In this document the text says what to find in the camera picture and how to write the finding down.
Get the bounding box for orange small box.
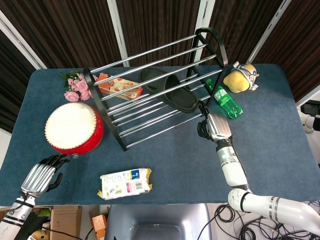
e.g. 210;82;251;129
91;213;109;240

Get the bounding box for blue table cloth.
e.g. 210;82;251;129
0;63;320;208

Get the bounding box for black floor cables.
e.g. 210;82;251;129
199;203;320;240

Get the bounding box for yellow plush toy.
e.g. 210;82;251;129
223;60;260;94

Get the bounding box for orange biscuit box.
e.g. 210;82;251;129
96;72;144;102

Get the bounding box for white robot part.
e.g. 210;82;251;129
297;99;320;134

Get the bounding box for white yellow snack package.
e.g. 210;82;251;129
96;167;153;201

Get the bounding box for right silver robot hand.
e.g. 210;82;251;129
196;100;233;142

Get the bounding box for black chrome shoe rack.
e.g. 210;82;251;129
82;27;229;153

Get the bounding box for brown cardboard box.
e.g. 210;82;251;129
49;205;83;240

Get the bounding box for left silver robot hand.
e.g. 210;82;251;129
20;153;71;199

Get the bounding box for green soda bottle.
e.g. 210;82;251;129
205;78;244;120

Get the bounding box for red white drum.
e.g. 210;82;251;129
44;101;105;160

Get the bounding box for black rubber slipper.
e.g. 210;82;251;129
138;67;200;114

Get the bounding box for pink rose bouquet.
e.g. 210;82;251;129
59;68;99;103

